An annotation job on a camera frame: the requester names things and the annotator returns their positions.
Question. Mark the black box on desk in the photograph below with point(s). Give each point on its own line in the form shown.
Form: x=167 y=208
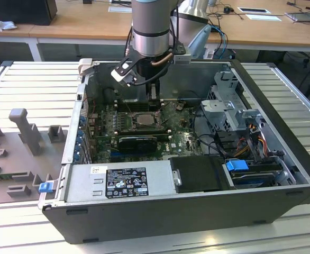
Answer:
x=20 y=12

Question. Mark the black open PC case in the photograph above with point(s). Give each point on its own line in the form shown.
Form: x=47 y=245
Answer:
x=144 y=222

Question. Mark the black plastic shroud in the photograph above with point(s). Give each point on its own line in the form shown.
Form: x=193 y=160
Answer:
x=197 y=173

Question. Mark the metal locking lever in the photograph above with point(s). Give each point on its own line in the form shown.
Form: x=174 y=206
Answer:
x=129 y=109
x=165 y=121

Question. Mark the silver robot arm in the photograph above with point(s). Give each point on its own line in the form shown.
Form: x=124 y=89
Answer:
x=149 y=26

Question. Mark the black graphics card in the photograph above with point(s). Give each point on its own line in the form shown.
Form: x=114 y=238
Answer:
x=137 y=144

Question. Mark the silver CPU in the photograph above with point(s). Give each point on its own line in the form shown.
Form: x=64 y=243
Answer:
x=147 y=120

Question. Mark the metal drive cage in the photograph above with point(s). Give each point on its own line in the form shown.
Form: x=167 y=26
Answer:
x=223 y=108

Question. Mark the pale blue teach pendant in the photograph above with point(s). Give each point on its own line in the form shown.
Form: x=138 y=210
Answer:
x=200 y=39

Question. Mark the blue case latch clip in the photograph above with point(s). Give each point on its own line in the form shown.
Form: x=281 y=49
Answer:
x=45 y=187

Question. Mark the grey tablet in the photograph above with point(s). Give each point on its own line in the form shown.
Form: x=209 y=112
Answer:
x=303 y=16

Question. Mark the crumpled white paper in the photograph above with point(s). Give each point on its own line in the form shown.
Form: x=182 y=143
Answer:
x=1 y=24

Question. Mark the silver power supply unit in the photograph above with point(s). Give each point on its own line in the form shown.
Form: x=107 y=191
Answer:
x=78 y=182

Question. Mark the CPU socket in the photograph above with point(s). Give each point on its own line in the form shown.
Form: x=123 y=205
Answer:
x=134 y=121

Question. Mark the grey parts rack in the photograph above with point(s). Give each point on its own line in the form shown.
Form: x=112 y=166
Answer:
x=25 y=158

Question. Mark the white paper sheet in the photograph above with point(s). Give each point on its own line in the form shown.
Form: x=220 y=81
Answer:
x=264 y=17

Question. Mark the small silver wrist camera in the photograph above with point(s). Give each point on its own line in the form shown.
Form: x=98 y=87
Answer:
x=182 y=58

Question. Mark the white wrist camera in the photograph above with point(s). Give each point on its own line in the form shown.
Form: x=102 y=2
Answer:
x=122 y=75

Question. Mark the black power supply label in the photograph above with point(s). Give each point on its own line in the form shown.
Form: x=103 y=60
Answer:
x=126 y=182

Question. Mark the green motherboard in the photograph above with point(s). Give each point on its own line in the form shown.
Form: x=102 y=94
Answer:
x=178 y=137

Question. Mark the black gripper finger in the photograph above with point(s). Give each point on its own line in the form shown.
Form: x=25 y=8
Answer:
x=156 y=91

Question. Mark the wooden desk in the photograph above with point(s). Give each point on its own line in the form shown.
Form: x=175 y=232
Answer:
x=78 y=26

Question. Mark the black computer mouse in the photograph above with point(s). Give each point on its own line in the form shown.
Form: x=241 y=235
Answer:
x=227 y=9

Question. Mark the blue disk carrier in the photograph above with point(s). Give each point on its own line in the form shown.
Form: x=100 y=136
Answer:
x=235 y=165

